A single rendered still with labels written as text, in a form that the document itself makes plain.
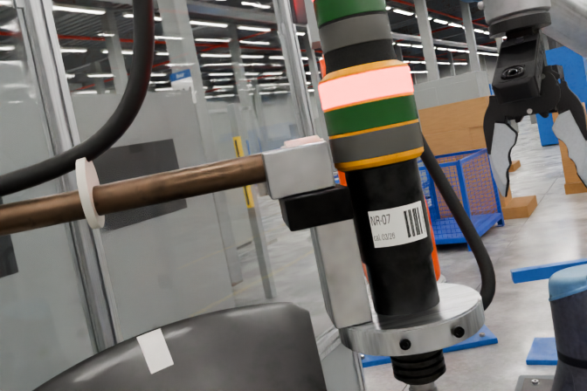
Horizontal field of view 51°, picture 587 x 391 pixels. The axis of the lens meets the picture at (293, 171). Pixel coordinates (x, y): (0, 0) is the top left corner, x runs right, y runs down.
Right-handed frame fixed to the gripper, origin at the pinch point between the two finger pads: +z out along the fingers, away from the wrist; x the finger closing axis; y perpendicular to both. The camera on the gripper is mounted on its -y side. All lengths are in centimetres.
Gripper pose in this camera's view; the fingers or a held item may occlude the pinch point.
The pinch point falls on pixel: (542, 185)
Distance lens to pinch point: 79.0
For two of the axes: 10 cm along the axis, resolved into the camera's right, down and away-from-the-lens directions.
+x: -8.5, 1.4, 5.0
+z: 1.8, 9.8, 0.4
